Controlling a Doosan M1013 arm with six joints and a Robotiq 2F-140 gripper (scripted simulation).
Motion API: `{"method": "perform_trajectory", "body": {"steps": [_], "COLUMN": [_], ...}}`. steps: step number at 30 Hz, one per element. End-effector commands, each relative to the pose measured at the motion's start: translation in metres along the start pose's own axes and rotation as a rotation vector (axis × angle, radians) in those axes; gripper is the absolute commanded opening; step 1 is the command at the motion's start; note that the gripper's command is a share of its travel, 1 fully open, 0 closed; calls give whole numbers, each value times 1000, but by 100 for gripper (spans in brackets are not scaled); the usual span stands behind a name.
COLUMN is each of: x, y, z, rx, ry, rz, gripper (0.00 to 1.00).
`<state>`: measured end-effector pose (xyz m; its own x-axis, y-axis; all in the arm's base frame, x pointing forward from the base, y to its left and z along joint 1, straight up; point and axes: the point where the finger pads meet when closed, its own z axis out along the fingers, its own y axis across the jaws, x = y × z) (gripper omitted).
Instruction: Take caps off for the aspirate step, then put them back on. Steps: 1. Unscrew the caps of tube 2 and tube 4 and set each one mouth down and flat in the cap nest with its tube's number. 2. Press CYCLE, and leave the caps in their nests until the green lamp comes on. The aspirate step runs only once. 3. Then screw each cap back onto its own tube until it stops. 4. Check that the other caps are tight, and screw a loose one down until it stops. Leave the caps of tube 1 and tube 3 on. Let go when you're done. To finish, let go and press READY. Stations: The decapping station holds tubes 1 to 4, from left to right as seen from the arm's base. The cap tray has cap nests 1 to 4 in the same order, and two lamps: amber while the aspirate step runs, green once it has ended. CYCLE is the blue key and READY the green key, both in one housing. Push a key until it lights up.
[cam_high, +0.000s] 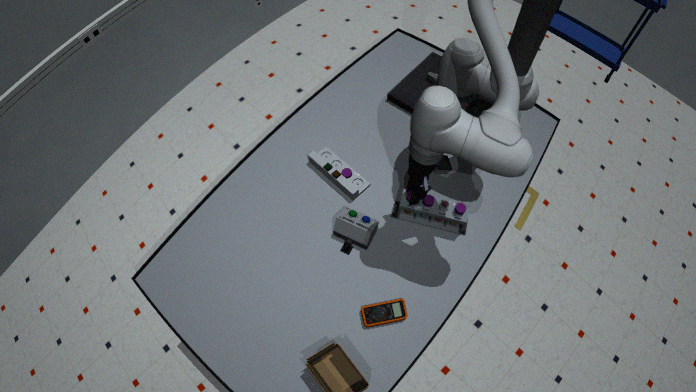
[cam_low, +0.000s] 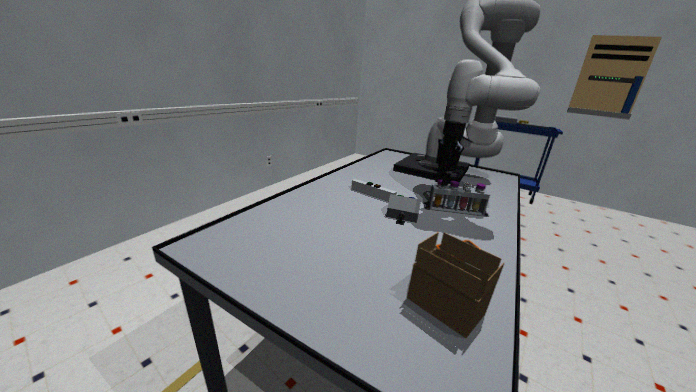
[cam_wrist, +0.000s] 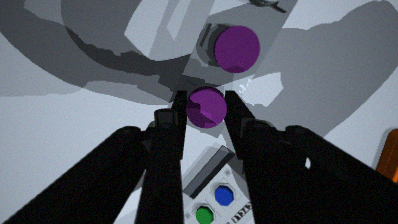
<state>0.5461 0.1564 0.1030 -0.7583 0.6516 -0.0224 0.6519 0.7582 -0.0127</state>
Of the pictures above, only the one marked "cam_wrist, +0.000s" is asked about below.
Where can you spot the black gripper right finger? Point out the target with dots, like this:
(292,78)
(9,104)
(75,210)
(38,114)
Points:
(346,190)

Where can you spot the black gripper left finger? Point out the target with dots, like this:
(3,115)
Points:
(96,188)

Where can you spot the orange digital multimeter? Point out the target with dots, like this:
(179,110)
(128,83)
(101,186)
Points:
(388,162)

